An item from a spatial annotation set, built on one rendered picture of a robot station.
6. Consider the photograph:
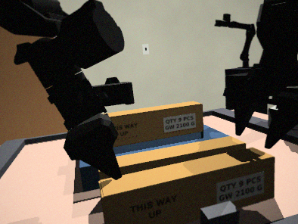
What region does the brown cardboard carton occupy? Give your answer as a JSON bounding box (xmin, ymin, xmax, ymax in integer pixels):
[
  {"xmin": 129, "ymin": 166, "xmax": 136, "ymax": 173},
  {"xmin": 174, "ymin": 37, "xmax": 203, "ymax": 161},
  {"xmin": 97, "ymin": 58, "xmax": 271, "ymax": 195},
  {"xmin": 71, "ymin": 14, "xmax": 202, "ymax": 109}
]
[
  {"xmin": 108, "ymin": 101, "xmax": 203, "ymax": 148},
  {"xmin": 116, "ymin": 136, "xmax": 247, "ymax": 175},
  {"xmin": 98, "ymin": 148, "xmax": 275, "ymax": 224}
]

